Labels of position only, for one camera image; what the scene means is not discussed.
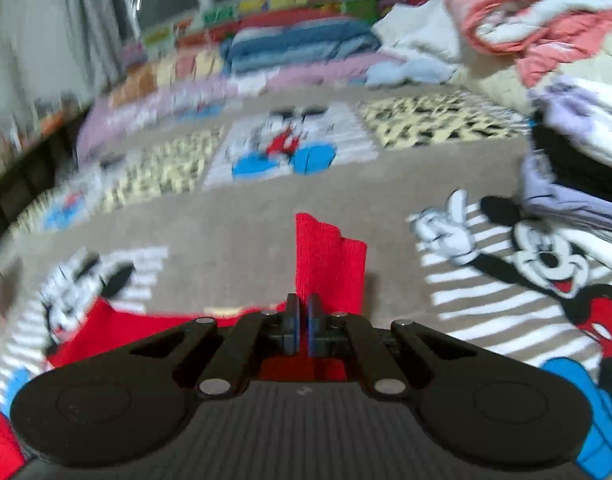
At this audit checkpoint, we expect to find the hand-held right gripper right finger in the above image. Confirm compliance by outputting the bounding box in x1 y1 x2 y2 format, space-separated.
307 294 471 401

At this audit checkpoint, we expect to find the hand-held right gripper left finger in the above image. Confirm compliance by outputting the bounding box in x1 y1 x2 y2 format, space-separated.
127 294 302 401

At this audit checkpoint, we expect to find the red knit garment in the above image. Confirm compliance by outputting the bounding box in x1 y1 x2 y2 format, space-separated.
0 213 369 468

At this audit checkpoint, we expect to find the stack of folded clothes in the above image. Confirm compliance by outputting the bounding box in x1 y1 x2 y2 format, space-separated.
519 76 612 281

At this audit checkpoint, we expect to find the cartoon mouse printed blanket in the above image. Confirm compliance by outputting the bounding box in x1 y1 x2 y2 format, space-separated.
0 87 612 480

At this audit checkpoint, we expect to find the pink folded blanket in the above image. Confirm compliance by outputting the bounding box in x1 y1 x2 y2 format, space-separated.
266 55 402 95

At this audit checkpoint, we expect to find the light blue folded cloth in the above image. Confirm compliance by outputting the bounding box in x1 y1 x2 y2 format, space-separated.
365 58 461 88

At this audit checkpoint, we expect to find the blue striped folded blanket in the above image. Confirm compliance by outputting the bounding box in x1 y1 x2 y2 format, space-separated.
220 19 383 77

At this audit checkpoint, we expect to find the white folded cloth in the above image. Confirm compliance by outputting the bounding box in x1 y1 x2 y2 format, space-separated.
372 0 468 61

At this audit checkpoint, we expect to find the grey curtain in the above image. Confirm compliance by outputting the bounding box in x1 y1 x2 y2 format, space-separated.
0 0 132 126

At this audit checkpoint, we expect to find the pink and white quilt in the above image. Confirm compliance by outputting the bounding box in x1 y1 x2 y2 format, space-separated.
442 0 612 87

